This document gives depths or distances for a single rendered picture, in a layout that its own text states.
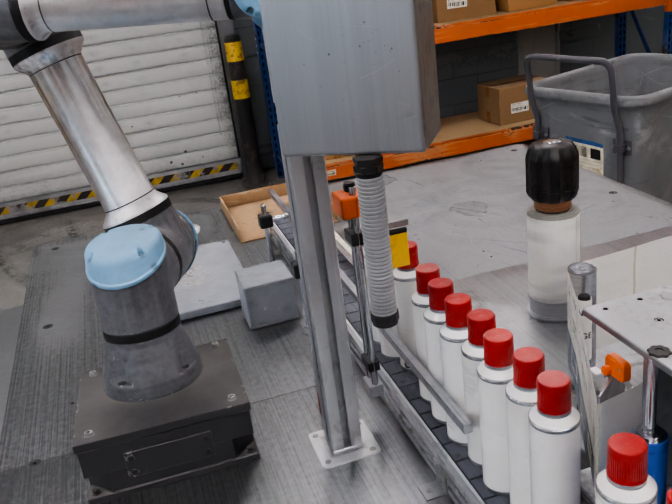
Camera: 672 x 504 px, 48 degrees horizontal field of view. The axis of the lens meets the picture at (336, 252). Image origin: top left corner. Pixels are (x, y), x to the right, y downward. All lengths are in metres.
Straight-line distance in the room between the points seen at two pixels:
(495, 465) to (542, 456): 0.13
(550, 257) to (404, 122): 0.51
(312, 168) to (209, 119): 4.47
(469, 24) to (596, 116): 1.88
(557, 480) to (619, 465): 0.14
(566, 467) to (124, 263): 0.64
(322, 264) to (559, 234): 0.43
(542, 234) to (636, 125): 2.03
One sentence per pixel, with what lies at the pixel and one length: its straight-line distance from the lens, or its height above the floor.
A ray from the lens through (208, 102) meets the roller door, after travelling 5.36.
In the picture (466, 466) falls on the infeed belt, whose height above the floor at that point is 0.88.
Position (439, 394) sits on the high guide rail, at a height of 0.96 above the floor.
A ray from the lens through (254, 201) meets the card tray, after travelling 2.22.
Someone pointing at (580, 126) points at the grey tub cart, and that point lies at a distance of 3.39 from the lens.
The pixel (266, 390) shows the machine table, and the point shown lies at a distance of 1.30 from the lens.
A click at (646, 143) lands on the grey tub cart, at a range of 3.31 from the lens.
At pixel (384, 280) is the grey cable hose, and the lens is 0.89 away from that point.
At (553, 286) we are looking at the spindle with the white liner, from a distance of 1.29.
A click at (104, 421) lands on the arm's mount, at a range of 1.15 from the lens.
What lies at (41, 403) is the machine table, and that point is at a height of 0.83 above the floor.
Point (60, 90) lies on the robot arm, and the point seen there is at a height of 1.35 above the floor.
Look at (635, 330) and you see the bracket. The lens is 0.77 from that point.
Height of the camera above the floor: 1.52
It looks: 23 degrees down
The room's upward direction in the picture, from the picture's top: 8 degrees counter-clockwise
